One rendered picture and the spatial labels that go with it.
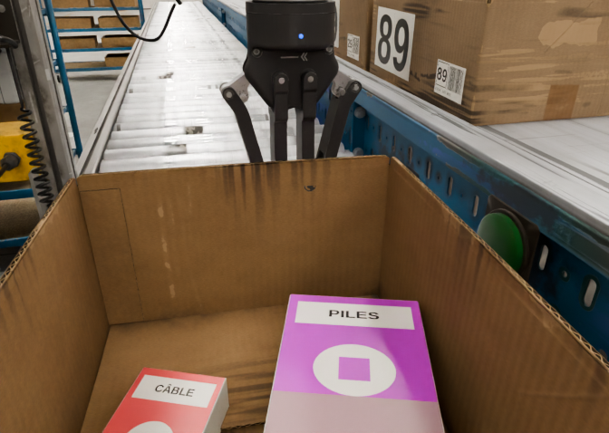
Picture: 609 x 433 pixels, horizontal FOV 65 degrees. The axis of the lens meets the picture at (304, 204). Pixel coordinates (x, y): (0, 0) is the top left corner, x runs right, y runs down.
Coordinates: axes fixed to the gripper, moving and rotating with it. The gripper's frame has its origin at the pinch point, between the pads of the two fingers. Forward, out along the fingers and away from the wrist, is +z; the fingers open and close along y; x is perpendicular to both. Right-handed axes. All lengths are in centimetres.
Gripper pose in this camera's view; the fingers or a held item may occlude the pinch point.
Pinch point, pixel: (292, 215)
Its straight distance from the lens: 48.8
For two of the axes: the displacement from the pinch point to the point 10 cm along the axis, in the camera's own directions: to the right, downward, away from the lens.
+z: 0.0, 9.0, 4.4
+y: -9.7, 1.1, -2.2
